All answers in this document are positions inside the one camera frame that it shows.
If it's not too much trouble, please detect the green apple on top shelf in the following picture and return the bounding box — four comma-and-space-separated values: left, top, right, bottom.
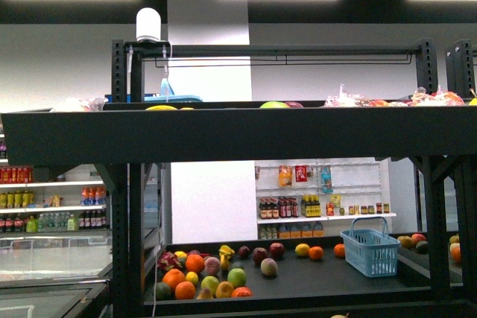
260, 101, 289, 109

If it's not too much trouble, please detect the green apple on shelf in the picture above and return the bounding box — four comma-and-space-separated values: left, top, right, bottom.
227, 268, 247, 288
260, 101, 289, 109

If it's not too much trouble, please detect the blue tray on top shelf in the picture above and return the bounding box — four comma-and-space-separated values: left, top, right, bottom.
105, 77, 203, 104

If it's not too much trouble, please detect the white product display shelf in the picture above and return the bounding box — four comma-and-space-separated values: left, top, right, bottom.
255, 157, 396, 240

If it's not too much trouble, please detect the dark red apple far shelf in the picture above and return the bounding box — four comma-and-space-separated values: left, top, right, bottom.
269, 242, 285, 260

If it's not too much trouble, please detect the yellow lemon far shelf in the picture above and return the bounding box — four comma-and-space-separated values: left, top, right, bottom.
294, 244, 310, 257

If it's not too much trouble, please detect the orange on far shelf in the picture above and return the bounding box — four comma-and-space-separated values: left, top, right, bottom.
186, 254, 205, 274

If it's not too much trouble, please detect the green apple on far shelf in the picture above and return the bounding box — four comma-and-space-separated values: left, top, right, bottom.
227, 268, 247, 288

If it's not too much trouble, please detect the blue basket on far shelf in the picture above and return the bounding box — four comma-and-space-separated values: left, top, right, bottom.
340, 216, 401, 278

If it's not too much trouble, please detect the beverage shelf at left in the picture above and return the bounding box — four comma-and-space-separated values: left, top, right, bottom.
1, 134, 109, 234

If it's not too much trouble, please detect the black metal shelf rack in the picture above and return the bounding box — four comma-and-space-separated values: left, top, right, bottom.
3, 39, 476, 317

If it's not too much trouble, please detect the pink dragon fruit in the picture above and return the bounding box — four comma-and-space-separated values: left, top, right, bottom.
157, 251, 182, 273

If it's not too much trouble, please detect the glass freezer chest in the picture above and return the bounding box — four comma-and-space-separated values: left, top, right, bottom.
1, 230, 113, 317

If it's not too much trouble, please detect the white dome camera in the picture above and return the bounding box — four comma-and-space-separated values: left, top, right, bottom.
136, 7, 162, 42

